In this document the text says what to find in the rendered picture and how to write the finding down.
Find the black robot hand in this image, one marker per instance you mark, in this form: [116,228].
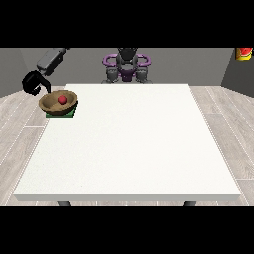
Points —
[30,82]

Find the brown wooden bowl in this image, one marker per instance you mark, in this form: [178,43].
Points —
[51,105]

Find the green square pad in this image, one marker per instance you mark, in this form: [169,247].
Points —
[71,114]

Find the small red ball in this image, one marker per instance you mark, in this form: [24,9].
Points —
[62,99]

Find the grey robot trunk purple rings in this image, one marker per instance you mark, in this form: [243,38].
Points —
[127,69]

